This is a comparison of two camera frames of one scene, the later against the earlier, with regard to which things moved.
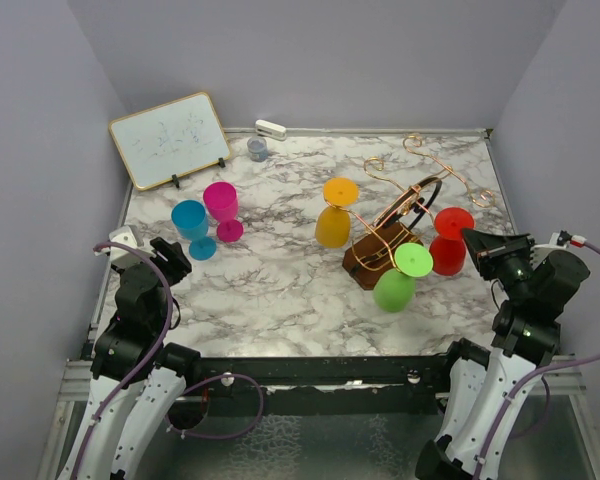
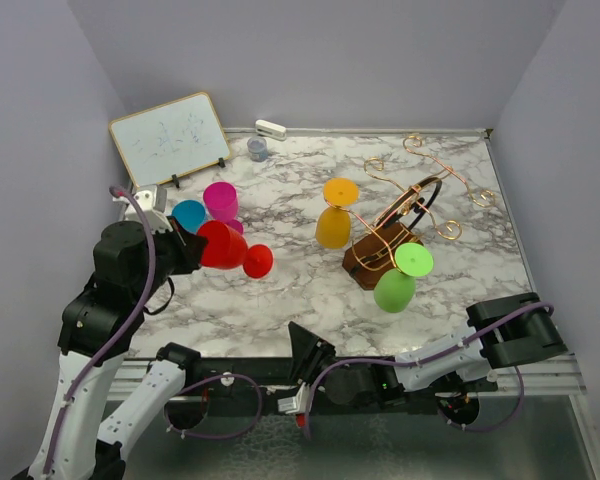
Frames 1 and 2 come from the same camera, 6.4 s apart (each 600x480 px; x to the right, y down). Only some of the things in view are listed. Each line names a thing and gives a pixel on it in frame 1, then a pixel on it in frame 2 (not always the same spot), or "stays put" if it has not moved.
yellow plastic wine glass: x=333 y=221 stays put
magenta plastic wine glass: x=222 y=203 stays put
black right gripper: x=487 y=249 → x=308 y=352
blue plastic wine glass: x=189 y=218 stays put
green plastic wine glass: x=394 y=289 stays put
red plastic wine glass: x=448 y=249 → x=227 y=249
